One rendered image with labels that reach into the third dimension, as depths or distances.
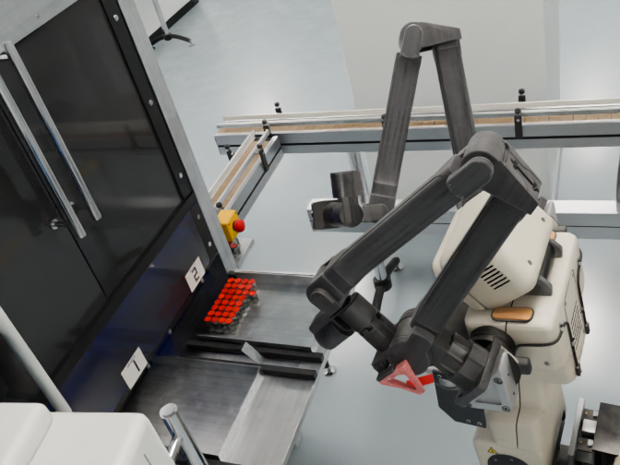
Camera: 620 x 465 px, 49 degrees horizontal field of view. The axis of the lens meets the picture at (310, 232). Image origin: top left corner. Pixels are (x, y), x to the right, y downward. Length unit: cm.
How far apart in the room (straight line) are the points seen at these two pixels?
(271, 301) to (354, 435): 90
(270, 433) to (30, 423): 85
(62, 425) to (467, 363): 67
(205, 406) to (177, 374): 15
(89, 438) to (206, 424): 87
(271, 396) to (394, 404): 110
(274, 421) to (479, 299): 62
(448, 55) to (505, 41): 143
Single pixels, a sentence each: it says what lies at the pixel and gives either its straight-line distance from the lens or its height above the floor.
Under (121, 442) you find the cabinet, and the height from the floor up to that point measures 155.
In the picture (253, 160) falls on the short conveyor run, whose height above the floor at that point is 93.
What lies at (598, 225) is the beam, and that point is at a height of 50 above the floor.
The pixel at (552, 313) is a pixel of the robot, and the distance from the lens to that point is 130.
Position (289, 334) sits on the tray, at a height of 88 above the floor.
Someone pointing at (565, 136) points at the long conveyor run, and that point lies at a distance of 243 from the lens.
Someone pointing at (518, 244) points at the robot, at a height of 134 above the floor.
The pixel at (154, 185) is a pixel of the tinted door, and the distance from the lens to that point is 179.
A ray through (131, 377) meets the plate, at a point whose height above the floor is 101.
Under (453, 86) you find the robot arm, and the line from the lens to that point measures 154.
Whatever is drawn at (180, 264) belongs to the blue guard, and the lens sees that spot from 188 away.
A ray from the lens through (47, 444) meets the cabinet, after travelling 92.
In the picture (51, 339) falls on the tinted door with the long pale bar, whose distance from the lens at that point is 154.
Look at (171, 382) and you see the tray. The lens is 187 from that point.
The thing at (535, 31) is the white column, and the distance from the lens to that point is 294.
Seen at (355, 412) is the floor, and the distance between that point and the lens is 277.
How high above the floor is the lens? 216
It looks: 36 degrees down
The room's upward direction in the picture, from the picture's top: 16 degrees counter-clockwise
